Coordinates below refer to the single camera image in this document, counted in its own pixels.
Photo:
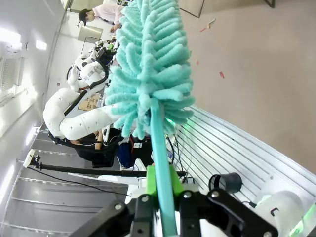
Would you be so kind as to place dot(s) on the grey monitor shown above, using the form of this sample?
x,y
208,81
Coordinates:
x,y
90,33

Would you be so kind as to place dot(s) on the long pink paper scrap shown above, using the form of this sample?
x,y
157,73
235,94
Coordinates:
x,y
208,24

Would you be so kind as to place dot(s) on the black cup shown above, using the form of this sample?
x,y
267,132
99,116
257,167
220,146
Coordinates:
x,y
225,182

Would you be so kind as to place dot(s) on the black camera pole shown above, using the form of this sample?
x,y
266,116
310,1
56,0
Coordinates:
x,y
86,169

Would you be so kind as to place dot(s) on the blue cloth bag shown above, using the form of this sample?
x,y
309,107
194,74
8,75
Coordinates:
x,y
124,155

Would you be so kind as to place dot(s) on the black shelf leg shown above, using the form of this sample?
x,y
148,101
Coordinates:
x,y
269,3

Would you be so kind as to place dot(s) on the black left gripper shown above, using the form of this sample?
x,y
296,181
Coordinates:
x,y
105,53

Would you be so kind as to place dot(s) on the black box with red label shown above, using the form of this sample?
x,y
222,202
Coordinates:
x,y
142,150

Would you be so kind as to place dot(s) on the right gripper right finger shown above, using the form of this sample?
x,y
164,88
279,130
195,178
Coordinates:
x,y
217,212

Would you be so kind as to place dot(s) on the aluminium slotted frame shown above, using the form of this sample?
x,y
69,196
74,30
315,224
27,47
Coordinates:
x,y
234,148

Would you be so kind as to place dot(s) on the seated person in black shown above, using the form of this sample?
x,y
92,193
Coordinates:
x,y
98,155

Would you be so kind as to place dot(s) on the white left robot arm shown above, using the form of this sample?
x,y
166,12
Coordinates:
x,y
81,123

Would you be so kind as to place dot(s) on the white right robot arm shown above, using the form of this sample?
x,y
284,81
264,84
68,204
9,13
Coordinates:
x,y
284,205

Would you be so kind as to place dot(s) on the teal microfibre duster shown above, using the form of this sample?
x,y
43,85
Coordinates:
x,y
153,61

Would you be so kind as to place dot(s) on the cardboard box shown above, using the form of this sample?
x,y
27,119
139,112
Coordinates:
x,y
89,101

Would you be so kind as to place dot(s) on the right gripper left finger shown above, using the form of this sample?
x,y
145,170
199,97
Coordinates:
x,y
143,214

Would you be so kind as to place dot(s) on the person in pink shirt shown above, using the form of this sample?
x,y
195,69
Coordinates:
x,y
108,11

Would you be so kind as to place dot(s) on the white camera box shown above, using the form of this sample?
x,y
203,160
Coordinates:
x,y
29,159

